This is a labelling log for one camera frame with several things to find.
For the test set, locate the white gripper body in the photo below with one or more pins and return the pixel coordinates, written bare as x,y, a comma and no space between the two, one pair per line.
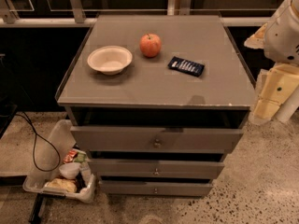
282,37

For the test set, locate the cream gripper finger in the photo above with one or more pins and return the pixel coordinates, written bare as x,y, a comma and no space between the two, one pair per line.
280,83
255,41

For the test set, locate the grey top drawer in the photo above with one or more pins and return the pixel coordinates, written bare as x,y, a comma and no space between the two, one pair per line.
146,139

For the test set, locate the grey drawer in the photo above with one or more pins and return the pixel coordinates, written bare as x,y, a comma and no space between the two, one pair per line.
146,139
155,188
152,168

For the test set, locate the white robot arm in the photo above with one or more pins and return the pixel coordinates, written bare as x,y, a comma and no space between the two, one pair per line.
287,110

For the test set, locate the grey drawer cabinet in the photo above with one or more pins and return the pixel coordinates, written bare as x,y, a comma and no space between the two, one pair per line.
149,94

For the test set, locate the grey middle drawer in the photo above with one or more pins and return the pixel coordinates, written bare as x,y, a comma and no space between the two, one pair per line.
152,168

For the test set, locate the grey bottom drawer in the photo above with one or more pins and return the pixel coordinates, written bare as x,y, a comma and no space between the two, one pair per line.
155,188

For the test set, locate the dark blue snack packet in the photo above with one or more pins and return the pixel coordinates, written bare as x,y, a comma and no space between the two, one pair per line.
186,67

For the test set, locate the red apple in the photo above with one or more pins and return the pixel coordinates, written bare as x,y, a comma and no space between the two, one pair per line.
150,45

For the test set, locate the white paper bowl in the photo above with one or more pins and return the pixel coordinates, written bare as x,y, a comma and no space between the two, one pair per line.
109,60

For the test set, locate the red green snack packet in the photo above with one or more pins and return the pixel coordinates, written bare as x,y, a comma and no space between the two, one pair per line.
75,155

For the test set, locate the small white cup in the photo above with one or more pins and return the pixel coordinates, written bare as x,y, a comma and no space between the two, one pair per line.
69,170

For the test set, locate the yellow chip bag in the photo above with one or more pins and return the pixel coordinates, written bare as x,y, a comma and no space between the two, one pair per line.
58,183

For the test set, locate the metal railing frame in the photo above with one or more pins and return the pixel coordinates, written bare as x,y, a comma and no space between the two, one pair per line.
61,13

